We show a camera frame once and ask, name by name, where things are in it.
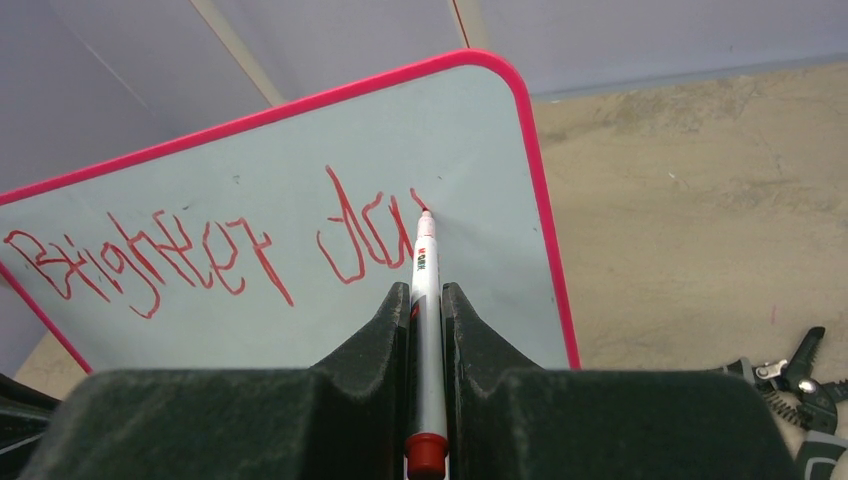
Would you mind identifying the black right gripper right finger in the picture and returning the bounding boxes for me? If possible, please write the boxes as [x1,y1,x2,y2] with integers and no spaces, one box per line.
[442,283,800,479]

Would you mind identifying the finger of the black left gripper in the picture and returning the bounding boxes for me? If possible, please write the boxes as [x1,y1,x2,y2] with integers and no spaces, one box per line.
[1,374,61,480]

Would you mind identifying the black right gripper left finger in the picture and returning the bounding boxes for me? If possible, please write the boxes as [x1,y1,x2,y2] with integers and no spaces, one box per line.
[22,283,408,479]

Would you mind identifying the red white marker pen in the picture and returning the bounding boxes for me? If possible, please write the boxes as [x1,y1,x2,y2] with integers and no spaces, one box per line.
[405,210,449,479]

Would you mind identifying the pink-rimmed whiteboard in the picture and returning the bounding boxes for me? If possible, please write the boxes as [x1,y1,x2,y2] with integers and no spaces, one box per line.
[1,49,580,371]

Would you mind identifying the black handled pliers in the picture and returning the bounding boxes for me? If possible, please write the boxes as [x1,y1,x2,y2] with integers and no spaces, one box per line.
[713,326,847,480]

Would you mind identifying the white PVC pipe frame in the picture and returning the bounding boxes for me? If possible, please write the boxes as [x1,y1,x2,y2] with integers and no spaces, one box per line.
[192,1,492,105]

